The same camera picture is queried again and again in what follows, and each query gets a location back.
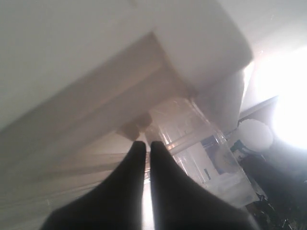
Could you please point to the white plastic drawer cabinet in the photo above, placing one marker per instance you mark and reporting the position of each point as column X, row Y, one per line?
column 73, row 72

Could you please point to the clear drawer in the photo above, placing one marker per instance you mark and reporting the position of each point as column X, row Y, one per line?
column 200, row 149

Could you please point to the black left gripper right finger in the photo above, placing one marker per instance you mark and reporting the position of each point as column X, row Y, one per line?
column 179, row 203

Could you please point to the teal white glue stick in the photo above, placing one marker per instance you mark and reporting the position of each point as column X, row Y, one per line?
column 250, row 137

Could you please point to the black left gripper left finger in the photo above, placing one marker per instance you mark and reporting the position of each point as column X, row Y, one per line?
column 115, row 204

